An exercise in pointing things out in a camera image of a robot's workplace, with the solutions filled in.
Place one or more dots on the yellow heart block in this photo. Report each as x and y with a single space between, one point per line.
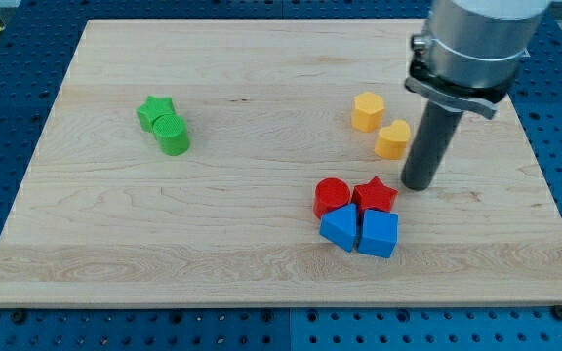
392 140

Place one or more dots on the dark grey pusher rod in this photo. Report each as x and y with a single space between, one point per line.
435 131

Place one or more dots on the red cylinder block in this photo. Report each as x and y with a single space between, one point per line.
330 193

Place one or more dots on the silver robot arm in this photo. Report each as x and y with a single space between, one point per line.
468 52

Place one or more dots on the blue cube block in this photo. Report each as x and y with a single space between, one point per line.
379 233

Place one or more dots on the green star block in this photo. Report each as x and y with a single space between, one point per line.
154 108

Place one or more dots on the yellow hexagon block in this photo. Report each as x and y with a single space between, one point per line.
367 111

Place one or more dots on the red star block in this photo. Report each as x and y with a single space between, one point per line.
374 195

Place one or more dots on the blue triangle block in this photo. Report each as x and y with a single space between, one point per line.
340 226

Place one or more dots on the wooden board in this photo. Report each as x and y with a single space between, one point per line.
105 219

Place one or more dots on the green cylinder block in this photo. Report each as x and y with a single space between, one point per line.
171 133

